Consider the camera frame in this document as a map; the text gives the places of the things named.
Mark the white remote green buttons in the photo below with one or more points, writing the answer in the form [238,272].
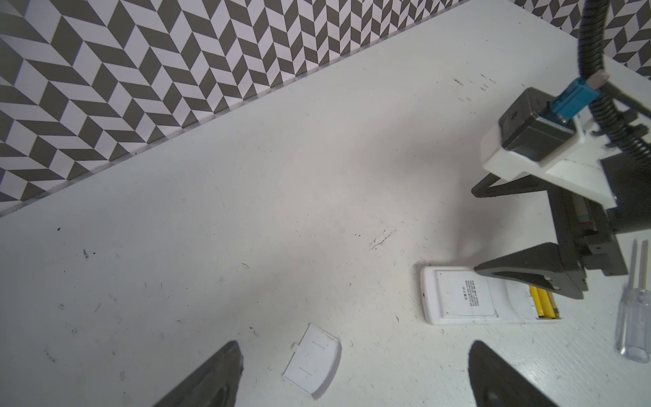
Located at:
[460,296]

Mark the clear handle screwdriver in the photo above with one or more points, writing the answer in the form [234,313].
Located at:
[632,333]

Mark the white battery cover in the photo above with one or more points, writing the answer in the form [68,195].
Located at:
[315,361]

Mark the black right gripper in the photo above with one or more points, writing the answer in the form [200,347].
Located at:
[585,230]

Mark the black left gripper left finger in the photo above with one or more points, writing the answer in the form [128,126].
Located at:
[214,383]

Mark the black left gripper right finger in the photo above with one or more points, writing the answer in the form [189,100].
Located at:
[494,382]

